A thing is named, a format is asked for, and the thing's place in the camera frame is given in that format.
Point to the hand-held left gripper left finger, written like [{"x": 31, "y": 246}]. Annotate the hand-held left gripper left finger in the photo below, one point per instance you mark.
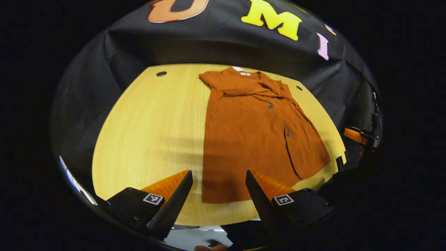
[{"x": 170, "y": 212}]

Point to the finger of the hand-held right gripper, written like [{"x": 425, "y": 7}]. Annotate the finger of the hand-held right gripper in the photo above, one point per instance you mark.
[{"x": 353, "y": 135}]

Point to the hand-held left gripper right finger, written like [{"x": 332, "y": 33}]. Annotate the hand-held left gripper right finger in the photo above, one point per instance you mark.
[{"x": 263, "y": 205}]

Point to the rust orange knit cardigan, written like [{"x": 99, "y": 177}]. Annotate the rust orange knit cardigan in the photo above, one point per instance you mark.
[{"x": 244, "y": 139}]

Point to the black plastic holder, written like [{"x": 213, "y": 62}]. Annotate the black plastic holder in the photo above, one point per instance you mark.
[{"x": 339, "y": 163}]

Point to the white side desk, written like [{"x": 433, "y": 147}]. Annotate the white side desk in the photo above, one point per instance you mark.
[{"x": 75, "y": 181}]

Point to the black backdrop cloth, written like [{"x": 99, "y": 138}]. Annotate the black backdrop cloth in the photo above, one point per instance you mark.
[{"x": 216, "y": 48}]

